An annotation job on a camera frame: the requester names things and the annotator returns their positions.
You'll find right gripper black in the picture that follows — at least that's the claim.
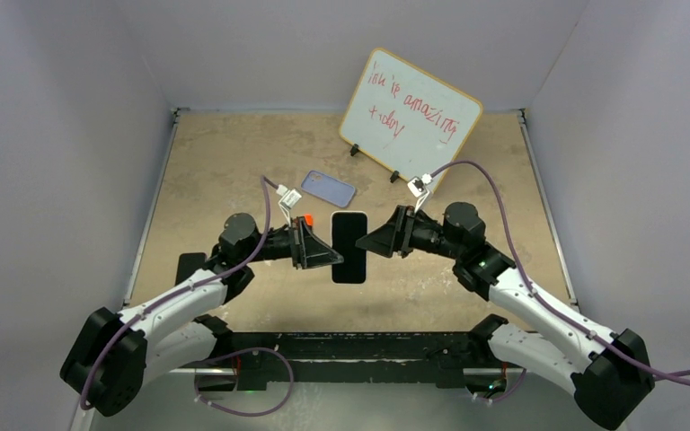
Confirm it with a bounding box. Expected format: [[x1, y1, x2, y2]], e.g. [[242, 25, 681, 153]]
[[357, 206, 463, 260]]

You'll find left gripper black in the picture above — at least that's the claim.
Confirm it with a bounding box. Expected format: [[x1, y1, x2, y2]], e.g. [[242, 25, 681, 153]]
[[243, 217, 342, 269]]

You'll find black phone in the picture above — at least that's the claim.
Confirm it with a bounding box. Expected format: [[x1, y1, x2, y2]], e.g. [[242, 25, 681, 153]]
[[331, 211, 367, 285], [175, 252, 207, 285]]

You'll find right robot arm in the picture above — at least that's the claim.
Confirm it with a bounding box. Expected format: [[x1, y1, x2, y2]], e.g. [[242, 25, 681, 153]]
[[356, 202, 655, 430]]

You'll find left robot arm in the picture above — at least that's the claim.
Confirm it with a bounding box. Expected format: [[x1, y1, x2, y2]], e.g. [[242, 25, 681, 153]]
[[60, 213, 344, 417]]

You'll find purple phone case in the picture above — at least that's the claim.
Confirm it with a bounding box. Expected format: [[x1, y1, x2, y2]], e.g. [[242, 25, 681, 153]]
[[301, 170, 356, 208]]

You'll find whiteboard with red writing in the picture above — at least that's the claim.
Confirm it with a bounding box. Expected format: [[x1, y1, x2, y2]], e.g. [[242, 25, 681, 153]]
[[339, 48, 483, 189]]

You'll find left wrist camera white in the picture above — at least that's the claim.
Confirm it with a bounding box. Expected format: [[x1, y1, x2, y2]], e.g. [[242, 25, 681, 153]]
[[276, 184, 302, 225]]

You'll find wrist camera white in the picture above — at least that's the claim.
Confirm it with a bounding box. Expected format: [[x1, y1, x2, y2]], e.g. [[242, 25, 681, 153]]
[[407, 173, 433, 212], [276, 184, 302, 225]]

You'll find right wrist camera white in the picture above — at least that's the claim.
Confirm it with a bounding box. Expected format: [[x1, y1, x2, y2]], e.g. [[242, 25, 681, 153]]
[[407, 173, 433, 212]]

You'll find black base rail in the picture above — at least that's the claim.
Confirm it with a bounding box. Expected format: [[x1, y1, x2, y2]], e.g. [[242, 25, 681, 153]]
[[191, 331, 519, 392]]

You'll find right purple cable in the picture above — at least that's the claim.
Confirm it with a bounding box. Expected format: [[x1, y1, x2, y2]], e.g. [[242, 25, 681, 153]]
[[430, 160, 690, 406]]

